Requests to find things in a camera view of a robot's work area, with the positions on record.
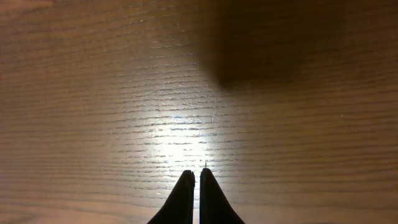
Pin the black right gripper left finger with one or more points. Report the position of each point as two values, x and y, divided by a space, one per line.
178 207

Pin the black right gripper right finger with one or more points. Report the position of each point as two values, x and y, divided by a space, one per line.
214 206

